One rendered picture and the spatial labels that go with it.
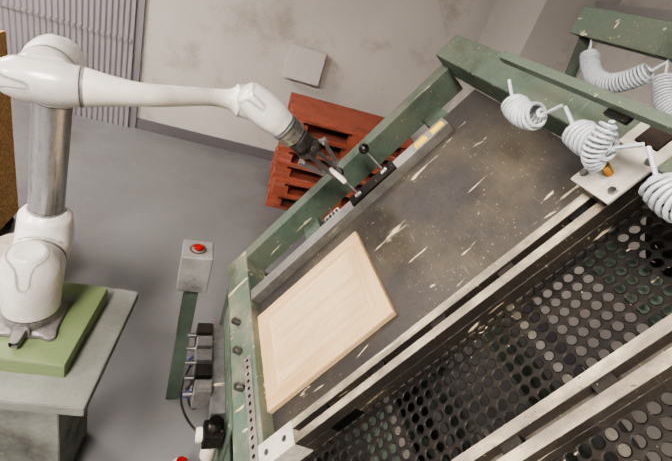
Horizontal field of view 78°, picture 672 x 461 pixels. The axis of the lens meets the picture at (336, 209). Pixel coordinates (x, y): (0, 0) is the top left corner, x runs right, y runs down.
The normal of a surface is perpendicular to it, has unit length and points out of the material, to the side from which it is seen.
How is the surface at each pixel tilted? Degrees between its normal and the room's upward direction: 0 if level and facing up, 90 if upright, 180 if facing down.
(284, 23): 90
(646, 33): 90
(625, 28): 90
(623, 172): 60
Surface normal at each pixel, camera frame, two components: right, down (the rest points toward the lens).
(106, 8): 0.09, 0.51
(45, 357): 0.30, -0.83
